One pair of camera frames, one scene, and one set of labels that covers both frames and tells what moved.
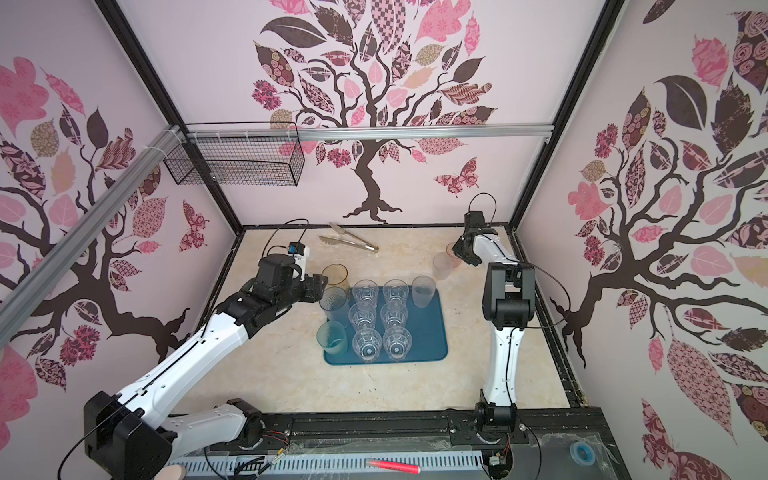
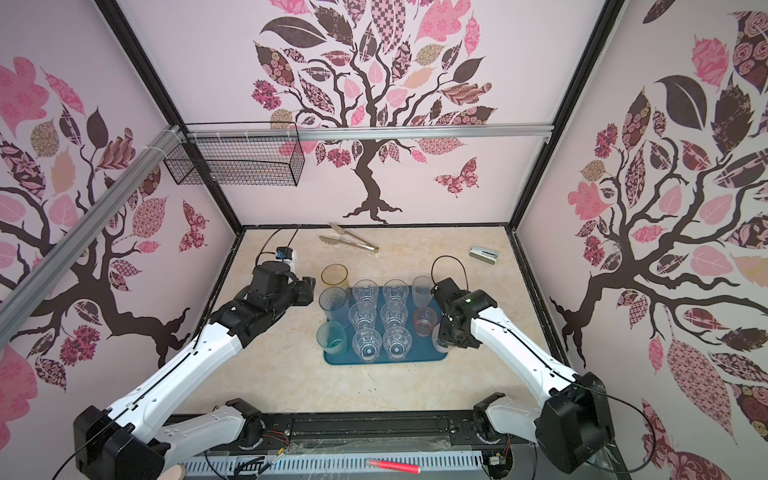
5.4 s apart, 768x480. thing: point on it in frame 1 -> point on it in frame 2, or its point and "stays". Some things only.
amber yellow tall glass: [337, 276] stays
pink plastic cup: [449, 249] -> [425, 319]
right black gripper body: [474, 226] -> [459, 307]
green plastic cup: [332, 337] stays
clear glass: [365, 291] stays
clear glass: [397, 341] stays
